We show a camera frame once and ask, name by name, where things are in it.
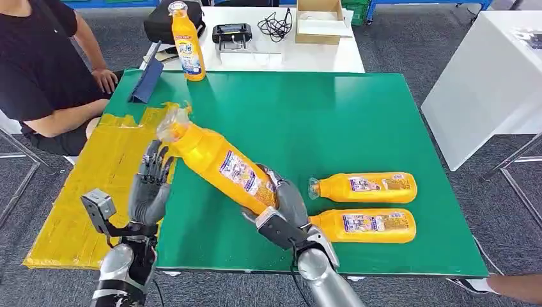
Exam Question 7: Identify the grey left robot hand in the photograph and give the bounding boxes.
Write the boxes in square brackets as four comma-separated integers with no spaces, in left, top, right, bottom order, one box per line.
[128,140,175,226]

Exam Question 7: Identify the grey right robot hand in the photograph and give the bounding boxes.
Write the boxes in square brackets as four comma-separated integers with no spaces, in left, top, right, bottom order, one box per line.
[242,164,341,269]

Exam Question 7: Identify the orange drink bottle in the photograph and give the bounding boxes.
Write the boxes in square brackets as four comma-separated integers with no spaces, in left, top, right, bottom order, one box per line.
[309,208,417,244]
[167,1,207,82]
[157,105,281,216]
[308,171,419,205]

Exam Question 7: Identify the yellow taped sheet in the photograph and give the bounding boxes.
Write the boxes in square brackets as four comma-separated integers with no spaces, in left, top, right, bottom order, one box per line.
[23,101,191,271]

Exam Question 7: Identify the green table mat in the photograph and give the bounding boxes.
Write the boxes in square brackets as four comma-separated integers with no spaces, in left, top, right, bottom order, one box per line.
[101,70,490,278]

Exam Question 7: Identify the dark blue folding stand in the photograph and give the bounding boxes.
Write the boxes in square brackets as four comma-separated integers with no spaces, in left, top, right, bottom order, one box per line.
[128,41,165,105]

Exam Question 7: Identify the dark smartphone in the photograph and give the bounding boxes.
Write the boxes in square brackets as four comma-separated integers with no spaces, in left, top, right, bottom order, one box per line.
[144,45,179,65]

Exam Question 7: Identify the white table with clutter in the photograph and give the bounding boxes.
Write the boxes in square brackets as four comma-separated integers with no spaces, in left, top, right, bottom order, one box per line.
[139,6,366,74]

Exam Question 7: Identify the open cardboard box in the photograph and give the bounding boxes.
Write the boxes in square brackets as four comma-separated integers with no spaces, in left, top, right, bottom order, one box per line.
[295,0,353,46]

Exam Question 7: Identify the black carry bag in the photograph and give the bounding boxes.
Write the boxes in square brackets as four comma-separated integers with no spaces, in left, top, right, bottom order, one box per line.
[143,0,206,45]

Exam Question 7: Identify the seated person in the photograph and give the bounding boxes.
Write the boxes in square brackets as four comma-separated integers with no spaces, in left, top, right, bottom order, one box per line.
[0,0,125,157]

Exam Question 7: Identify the black handheld controller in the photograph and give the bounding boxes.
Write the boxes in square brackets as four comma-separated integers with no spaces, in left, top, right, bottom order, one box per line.
[212,23,253,52]

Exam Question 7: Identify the blue metal rack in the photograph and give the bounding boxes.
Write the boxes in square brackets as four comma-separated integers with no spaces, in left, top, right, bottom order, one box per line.
[63,0,160,10]
[366,0,494,24]

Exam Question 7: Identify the green plastic crate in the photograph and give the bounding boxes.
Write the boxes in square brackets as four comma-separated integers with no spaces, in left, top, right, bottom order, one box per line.
[342,0,370,26]

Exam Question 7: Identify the bare white table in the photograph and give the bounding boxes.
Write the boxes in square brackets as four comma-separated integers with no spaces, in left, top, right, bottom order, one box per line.
[421,10,542,173]

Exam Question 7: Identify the metal table legs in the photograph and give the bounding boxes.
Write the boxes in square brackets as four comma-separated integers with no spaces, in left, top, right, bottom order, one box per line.
[483,133,542,230]

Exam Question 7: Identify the person's leg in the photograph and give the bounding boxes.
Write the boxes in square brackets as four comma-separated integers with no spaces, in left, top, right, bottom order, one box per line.
[446,273,542,305]

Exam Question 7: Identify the dark item on white table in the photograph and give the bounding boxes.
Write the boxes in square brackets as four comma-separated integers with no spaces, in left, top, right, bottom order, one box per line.
[512,27,542,50]

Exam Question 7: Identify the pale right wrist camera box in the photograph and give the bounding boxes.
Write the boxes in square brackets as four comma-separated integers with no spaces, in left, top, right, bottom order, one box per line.
[255,207,310,251]

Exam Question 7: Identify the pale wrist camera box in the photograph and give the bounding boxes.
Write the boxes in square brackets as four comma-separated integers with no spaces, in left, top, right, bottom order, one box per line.
[255,207,310,251]
[80,188,128,238]

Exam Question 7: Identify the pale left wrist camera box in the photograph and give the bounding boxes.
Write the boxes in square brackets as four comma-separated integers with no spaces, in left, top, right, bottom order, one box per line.
[80,188,128,238]

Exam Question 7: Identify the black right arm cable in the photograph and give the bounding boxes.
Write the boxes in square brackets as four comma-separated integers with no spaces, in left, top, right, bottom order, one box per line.
[290,243,313,307]

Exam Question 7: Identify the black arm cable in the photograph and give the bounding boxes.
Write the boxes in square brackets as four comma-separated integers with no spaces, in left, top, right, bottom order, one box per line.
[290,243,313,307]
[152,279,165,307]

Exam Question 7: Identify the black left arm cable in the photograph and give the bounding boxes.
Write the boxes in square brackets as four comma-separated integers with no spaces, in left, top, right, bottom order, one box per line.
[152,279,165,307]

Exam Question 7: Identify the grey metal frame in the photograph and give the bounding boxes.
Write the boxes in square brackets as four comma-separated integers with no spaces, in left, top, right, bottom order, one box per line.
[0,110,56,230]

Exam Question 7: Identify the black cable bundle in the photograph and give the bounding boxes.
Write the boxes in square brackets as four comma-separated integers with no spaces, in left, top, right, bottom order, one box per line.
[257,7,294,43]

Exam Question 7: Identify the white floor cable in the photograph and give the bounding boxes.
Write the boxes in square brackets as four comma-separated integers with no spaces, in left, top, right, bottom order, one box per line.
[471,235,505,274]

